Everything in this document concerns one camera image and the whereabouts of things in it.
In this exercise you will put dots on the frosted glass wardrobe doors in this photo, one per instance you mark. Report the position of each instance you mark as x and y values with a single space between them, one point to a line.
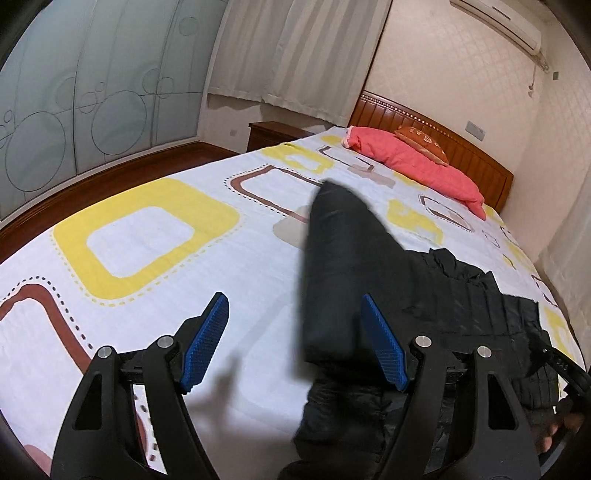
92 92

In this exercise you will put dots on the white curtain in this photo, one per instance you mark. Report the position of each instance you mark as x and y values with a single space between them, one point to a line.
300 50

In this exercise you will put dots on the black puffer jacket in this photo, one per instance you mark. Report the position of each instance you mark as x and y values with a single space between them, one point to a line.
341 258

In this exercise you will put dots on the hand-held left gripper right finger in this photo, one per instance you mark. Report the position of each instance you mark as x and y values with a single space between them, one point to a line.
383 341

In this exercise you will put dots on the orange cushion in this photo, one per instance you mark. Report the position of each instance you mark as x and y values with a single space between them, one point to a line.
427 141

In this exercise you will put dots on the pink pillow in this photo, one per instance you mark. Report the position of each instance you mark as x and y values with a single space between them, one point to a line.
415 166

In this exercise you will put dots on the wooden nightstand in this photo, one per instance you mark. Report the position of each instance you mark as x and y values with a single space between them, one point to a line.
272 131

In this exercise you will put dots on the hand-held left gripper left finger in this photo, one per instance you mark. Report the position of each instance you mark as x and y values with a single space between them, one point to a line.
205 341

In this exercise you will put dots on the white air conditioner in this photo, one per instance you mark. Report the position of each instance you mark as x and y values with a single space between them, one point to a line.
503 23

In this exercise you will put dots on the bed with patterned sheet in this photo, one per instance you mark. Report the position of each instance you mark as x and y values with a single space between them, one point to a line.
152 300

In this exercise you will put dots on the grey wall switch panel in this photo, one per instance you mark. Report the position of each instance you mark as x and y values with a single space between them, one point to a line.
475 130

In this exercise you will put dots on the wooden bed headboard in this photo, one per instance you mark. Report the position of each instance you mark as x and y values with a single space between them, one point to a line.
480 161

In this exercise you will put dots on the person's right hand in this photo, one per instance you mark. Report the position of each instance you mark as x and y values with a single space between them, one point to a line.
574 422

